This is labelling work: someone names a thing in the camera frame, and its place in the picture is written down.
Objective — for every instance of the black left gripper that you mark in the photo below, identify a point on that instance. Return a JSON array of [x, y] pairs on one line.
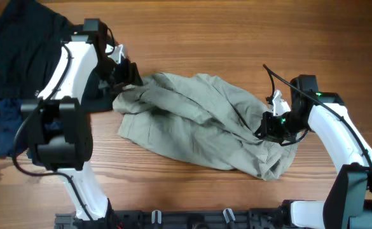
[[129, 74]]

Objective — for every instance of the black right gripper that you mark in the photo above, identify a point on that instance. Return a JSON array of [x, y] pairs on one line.
[[266, 131]]

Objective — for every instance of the khaki cargo shorts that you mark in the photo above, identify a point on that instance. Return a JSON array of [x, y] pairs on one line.
[[201, 120]]

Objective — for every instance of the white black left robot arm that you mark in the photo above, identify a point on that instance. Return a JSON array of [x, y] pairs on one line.
[[91, 71]]

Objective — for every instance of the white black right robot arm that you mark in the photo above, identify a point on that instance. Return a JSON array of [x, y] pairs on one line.
[[349, 202]]

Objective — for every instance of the black folded garment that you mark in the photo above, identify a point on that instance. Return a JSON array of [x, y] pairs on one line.
[[30, 37]]

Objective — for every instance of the navy blue garment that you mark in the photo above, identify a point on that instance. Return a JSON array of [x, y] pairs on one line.
[[10, 121]]

